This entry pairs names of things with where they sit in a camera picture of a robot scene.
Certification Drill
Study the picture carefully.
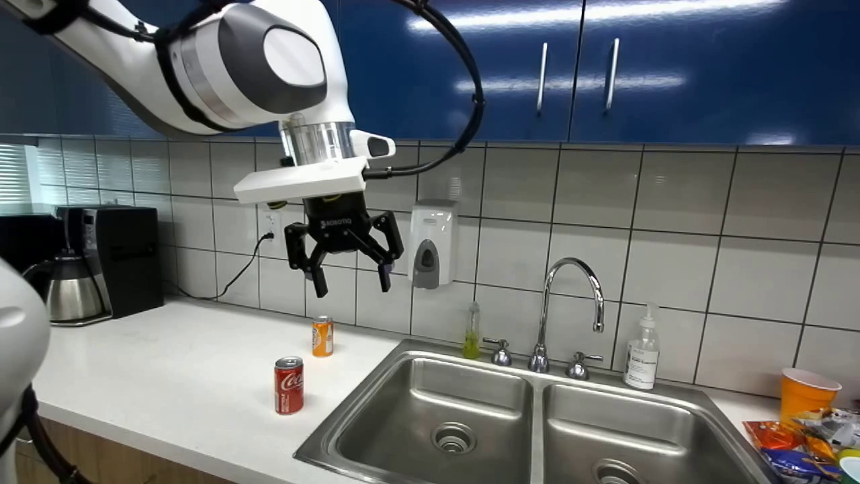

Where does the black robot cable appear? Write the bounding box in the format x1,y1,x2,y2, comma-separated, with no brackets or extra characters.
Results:
360,0,490,183

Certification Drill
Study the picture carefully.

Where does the blue snack packet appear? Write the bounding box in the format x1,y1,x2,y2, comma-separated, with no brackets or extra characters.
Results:
762,446,842,484

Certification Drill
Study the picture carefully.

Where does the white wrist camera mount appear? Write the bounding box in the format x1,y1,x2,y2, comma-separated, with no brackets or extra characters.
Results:
232,159,372,206

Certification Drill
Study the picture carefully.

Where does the silver cabinet handle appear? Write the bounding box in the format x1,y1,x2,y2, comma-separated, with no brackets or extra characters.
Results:
603,36,625,116
536,41,551,116

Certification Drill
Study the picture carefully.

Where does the black coffee maker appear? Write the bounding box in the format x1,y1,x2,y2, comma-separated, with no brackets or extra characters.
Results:
56,204,168,323

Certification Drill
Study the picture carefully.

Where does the dark countertop appliance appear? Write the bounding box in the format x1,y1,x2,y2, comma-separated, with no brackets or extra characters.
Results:
0,213,64,300

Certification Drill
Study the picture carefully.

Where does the orange soda can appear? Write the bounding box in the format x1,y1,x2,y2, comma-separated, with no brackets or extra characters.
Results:
309,313,336,361

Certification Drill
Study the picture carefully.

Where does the silver snack packet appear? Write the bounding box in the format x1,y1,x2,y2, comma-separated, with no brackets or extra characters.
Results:
794,407,860,452

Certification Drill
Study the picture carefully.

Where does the stainless steel double sink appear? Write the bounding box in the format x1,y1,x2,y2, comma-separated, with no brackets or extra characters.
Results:
293,337,782,484

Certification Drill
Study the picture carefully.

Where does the red snack packet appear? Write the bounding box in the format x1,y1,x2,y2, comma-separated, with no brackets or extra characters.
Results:
742,420,807,454

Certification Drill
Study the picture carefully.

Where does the white wall soap dispenser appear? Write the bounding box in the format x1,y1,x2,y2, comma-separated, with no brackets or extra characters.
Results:
410,206,457,291

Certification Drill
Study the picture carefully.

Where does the blue cabinet door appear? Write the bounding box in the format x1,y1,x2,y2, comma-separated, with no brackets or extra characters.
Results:
0,10,152,140
568,0,860,151
333,0,590,146

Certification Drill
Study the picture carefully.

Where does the orange plastic cup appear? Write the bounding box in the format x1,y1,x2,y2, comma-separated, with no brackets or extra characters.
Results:
776,366,845,435

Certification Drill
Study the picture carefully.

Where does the steel coffee carafe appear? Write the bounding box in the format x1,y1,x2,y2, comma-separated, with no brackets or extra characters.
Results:
44,251,111,325

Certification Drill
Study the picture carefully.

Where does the red cola can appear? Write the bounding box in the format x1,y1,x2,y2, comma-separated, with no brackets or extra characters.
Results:
271,354,308,417

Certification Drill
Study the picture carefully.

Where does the clear pump soap bottle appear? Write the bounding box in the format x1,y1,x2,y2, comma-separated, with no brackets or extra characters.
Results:
625,304,665,392

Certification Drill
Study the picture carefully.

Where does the black power cord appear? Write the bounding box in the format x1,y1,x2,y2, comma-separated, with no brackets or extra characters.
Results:
212,229,281,304

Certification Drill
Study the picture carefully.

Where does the chrome faucet handle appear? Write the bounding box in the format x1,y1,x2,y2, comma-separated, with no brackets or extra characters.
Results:
566,349,606,381
486,337,516,369

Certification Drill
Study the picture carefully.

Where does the green dish soap bottle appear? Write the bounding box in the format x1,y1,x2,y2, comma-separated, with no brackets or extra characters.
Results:
459,300,486,361

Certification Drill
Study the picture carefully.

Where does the white wall outlet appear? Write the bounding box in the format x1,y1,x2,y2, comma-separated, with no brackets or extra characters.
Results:
258,202,303,263

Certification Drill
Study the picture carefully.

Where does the chrome gooseneck faucet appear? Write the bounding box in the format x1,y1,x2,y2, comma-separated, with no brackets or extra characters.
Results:
524,256,611,376

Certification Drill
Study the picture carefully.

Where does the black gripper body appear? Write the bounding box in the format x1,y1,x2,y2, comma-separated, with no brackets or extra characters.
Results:
303,190,383,256

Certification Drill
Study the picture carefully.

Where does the wooden base cabinet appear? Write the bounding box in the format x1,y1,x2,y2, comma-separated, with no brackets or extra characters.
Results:
11,413,238,484

